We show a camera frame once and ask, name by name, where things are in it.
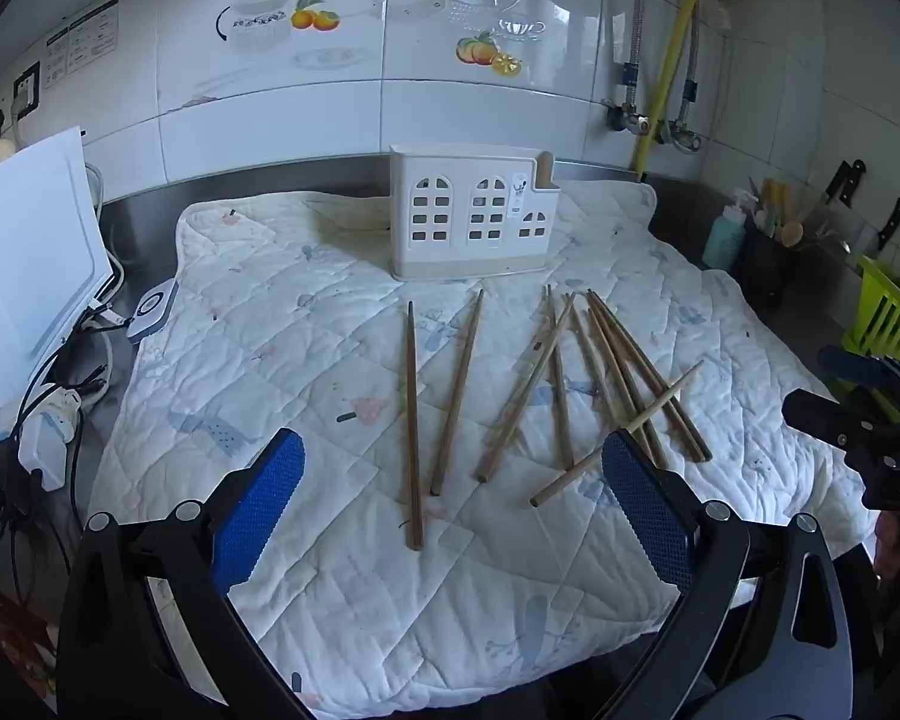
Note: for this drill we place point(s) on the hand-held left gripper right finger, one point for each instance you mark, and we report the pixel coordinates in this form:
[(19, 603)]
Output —
[(645, 510)]

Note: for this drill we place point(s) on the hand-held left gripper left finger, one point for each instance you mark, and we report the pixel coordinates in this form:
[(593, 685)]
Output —
[(266, 502)]

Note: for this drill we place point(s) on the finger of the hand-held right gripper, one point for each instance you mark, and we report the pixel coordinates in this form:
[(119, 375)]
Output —
[(825, 416), (855, 366)]

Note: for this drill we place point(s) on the white house-shaped utensil holder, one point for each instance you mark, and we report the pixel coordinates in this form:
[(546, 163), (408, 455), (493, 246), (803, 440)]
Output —
[(401, 225)]

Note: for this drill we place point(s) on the green dish rack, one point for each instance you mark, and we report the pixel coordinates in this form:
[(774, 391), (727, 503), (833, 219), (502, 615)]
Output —
[(889, 315)]

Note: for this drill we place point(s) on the black utensil cup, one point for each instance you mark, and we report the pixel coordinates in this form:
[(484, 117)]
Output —
[(765, 266)]

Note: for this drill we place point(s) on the wooden spoon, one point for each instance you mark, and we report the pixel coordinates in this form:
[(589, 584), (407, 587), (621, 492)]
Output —
[(793, 232)]

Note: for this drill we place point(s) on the white quilted blanket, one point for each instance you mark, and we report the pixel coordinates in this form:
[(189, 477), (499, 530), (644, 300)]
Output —
[(307, 360)]

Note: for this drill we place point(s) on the teal plastic bottle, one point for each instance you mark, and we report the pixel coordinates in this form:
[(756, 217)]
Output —
[(724, 240)]

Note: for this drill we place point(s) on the white grey small device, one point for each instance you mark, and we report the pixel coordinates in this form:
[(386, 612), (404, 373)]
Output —
[(151, 309)]

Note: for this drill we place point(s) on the white power strip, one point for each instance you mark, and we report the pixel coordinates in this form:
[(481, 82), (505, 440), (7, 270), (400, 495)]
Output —
[(41, 427)]

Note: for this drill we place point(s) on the black power adapter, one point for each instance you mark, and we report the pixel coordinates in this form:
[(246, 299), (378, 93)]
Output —
[(11, 476)]

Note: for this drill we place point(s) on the red printed packet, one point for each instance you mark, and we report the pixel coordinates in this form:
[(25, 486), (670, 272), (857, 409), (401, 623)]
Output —
[(4, 630)]

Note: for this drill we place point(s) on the white plastic board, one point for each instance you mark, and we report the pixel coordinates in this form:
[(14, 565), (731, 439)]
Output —
[(30, 255)]

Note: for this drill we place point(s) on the black wall socket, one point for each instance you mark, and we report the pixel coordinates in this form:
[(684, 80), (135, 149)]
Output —
[(26, 88)]

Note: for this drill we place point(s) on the wall instruction sticker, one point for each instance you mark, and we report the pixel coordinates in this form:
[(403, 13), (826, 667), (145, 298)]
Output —
[(82, 37)]

